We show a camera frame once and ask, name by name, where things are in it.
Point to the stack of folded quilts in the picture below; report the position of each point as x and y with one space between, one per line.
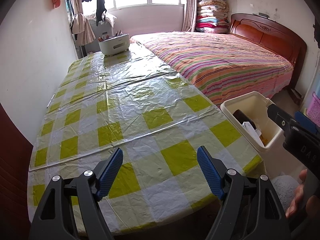
212 17

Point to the blue storage box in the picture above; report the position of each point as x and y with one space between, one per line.
306 123

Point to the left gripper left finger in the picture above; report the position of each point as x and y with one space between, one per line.
54 217

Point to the white plastic pen basket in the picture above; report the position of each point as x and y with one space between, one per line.
115 45

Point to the dark coats on right wall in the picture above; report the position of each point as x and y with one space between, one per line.
316 27

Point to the person's right hand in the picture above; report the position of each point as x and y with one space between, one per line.
313 204

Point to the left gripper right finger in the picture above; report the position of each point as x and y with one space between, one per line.
250 207

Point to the pink curtain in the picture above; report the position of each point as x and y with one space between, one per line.
190 14
81 25

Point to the red wooden door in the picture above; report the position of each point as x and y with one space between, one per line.
15 157

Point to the striped pink bed cover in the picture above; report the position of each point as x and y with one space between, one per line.
221 66

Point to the brown bottle white cap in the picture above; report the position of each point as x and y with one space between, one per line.
241 117

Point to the grey fuzzy stool cushion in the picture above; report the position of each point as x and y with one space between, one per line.
285 187

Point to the black garment hanging low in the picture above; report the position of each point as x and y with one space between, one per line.
100 10

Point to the left pink curtain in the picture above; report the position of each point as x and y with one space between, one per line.
81 25

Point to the right pink curtain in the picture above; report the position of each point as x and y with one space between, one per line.
190 14

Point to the white standing heater appliance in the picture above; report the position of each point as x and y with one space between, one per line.
98 31

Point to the red wooden headboard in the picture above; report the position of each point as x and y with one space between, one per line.
273 37

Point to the cream plastic trash bin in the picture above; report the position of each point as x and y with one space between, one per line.
248 113

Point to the pink storage basket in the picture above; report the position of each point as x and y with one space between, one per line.
313 111

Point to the golden foil snack bag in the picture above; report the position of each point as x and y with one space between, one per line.
263 140

